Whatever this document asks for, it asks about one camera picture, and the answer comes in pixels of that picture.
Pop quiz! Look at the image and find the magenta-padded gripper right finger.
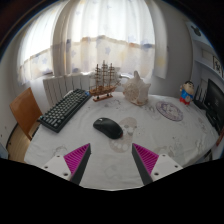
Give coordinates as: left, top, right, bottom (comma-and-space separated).
131, 143, 184, 186

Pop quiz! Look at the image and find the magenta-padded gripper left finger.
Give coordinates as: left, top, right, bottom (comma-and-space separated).
41, 143, 92, 186

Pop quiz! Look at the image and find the black computer mouse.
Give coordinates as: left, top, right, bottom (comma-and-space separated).
92, 117, 124, 140

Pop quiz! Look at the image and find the round purple printed mouse pad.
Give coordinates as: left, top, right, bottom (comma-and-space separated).
155, 100, 185, 122

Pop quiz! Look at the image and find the white printed tablecloth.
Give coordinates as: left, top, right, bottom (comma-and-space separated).
23, 91, 219, 191

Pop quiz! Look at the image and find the black keyboard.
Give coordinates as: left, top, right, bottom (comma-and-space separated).
37, 88, 93, 134

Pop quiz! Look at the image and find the wooden chair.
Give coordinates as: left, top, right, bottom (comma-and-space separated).
6, 87, 44, 164

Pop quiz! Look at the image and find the black router with antennas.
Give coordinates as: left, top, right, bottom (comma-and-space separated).
193, 85, 208, 111

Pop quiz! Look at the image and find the cartoon boy figurine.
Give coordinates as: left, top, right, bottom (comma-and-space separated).
179, 80, 195, 106

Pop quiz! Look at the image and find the white radiator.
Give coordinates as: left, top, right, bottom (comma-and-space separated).
42, 73, 93, 108

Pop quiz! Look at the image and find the large white conch shell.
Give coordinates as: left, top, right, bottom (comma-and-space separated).
122, 70, 152, 107

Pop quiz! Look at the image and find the black monitor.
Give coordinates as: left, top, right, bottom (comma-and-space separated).
203, 78, 224, 134

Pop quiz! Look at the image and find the wooden model sailing ship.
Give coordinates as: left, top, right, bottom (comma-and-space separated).
88, 60, 121, 103

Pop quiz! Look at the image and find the white star-print curtain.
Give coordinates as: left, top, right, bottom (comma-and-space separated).
16, 0, 169, 84

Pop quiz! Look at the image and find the white wall shelf unit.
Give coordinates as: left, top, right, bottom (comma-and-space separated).
189, 21, 224, 81

